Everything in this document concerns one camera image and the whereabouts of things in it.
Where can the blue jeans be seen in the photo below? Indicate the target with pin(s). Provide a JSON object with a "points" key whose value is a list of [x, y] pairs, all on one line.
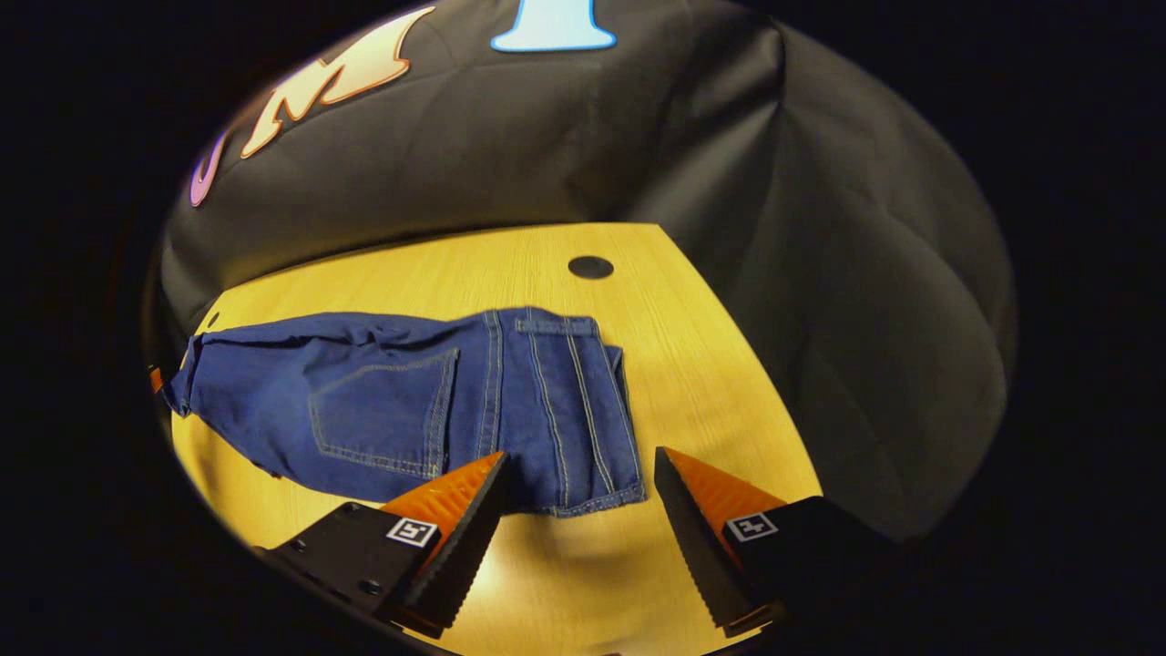
{"points": [[383, 401]]}

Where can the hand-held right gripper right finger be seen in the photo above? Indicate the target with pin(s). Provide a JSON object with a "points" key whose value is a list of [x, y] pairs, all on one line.
{"points": [[697, 547]]}

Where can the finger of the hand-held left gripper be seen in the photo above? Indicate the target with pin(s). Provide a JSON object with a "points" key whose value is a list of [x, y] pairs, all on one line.
{"points": [[156, 380]]}

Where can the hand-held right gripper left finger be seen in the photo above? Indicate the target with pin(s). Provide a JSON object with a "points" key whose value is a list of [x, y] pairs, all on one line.
{"points": [[460, 556]]}

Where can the black backdrop cloth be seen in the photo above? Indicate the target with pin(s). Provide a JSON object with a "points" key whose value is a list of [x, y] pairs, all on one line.
{"points": [[547, 137]]}

